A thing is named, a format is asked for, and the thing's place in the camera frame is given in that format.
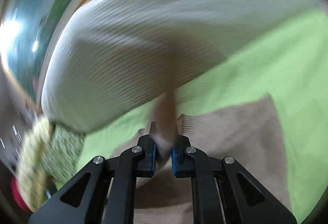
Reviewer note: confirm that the red toy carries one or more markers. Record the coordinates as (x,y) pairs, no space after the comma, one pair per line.
(19,195)

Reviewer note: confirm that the beige knit sweater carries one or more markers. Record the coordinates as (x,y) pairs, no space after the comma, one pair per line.
(243,149)

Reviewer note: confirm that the green bed sheet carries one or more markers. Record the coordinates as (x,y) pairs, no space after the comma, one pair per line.
(281,72)

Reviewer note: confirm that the yellow printed quilt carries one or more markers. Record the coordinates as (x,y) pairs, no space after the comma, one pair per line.
(30,162)

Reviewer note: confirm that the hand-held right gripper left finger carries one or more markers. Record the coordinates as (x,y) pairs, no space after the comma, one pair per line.
(153,160)

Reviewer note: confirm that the green checkered pillow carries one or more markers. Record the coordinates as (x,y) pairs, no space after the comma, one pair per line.
(64,152)

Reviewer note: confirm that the white striped pillow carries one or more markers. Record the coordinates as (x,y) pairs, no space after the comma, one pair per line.
(179,8)

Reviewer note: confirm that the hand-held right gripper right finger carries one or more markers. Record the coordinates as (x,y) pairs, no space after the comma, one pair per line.
(175,162)

